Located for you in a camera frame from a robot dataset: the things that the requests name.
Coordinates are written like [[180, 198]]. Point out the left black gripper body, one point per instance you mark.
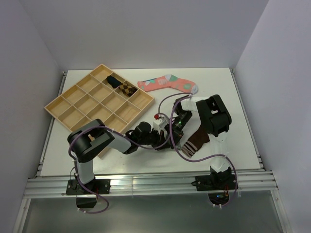
[[154, 139]]

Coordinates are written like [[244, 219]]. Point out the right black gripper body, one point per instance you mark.
[[177, 125]]

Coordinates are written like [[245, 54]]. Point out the brown striped sock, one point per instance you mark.
[[195, 142]]

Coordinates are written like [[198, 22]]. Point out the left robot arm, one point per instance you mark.
[[88, 141]]

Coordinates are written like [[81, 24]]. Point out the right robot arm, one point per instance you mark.
[[215, 121]]

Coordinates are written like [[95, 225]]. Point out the pink patterned sock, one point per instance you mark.
[[169, 81]]

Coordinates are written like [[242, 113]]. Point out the brown argyle rolled sock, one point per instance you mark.
[[127, 89]]

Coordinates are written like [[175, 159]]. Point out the wooden compartment tray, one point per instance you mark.
[[94, 98]]

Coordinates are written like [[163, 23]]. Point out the dark blue rolled sock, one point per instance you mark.
[[113, 81]]

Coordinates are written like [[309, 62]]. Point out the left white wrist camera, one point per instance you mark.
[[160, 121]]

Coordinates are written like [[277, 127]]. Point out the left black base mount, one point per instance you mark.
[[101, 186]]

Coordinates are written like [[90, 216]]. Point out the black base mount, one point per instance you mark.
[[101, 186], [217, 186]]

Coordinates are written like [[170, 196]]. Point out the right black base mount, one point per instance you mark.
[[217, 186]]

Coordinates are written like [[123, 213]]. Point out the aluminium frame rail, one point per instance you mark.
[[147, 184]]

